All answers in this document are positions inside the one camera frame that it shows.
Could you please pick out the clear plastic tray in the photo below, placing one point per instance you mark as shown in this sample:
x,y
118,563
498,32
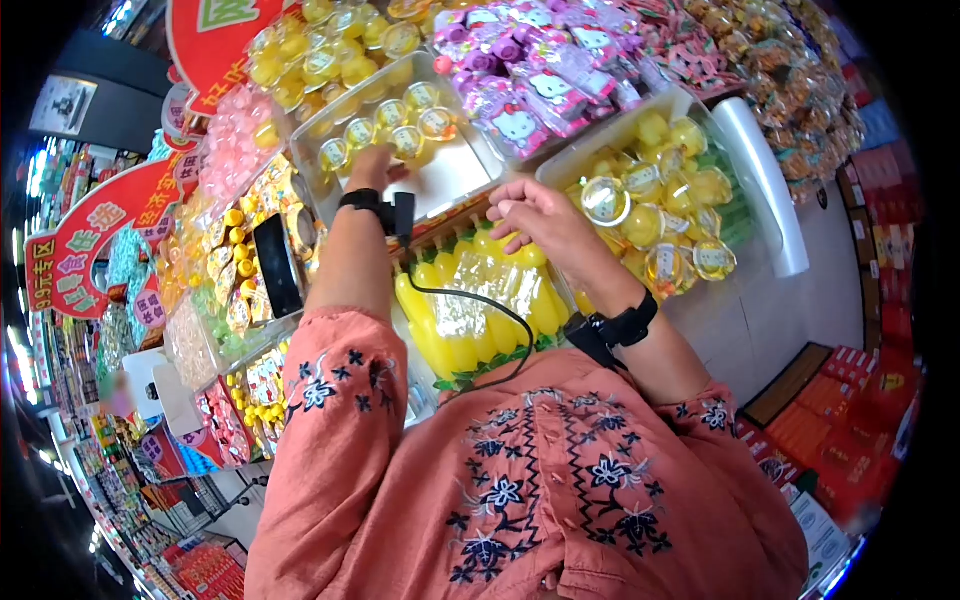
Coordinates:
x,y
450,169

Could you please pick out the pile of pink jelly cups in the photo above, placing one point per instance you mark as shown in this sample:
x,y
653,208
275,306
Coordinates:
x,y
236,142

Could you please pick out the black phone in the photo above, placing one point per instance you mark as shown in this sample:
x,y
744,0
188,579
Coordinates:
x,y
278,264

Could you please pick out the person's left fingers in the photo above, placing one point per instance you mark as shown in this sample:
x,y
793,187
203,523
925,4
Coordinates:
x,y
386,163

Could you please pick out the row of small jelly cups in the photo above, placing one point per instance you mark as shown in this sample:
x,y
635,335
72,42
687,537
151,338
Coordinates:
x,y
390,116

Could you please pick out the person's body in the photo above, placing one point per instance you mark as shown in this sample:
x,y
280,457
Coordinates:
x,y
525,487

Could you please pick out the pile of mixed snack packets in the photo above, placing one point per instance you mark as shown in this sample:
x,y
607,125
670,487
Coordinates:
x,y
757,75

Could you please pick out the pack of yellow jelly sticks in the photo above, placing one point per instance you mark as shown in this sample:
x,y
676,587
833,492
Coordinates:
x,y
472,315

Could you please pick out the person's right hand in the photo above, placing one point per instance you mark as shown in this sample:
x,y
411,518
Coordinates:
x,y
559,232

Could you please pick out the full shop shelf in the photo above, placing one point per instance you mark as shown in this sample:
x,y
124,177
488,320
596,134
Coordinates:
x,y
112,465
862,390

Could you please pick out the pile of yellow candy packets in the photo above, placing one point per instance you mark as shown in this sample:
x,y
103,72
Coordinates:
x,y
217,285

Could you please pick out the person's right fingers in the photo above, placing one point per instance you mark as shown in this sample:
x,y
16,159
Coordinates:
x,y
510,214

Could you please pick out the heap of yellow jelly cups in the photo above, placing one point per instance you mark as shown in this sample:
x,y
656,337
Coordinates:
x,y
330,52

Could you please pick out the pile of yellow fruit jelly cups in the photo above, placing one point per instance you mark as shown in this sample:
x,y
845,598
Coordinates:
x,y
667,202

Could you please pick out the red arch sign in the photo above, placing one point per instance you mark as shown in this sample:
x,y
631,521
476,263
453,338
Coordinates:
x,y
90,240

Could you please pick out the white plastic tray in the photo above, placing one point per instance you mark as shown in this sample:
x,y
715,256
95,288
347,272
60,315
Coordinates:
x,y
592,146

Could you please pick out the pile of purple cat packets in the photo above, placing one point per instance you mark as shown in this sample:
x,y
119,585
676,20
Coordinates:
x,y
536,82

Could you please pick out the person's left hand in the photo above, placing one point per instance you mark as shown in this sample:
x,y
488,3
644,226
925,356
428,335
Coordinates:
x,y
369,171

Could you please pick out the black wrist band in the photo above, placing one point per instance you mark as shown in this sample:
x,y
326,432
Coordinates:
x,y
630,324
364,199

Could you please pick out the white plastic bag roll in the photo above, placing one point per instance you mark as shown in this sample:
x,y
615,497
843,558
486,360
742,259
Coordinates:
x,y
761,180

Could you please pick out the red round sign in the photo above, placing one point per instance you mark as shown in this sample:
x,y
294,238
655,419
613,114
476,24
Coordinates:
x,y
214,45

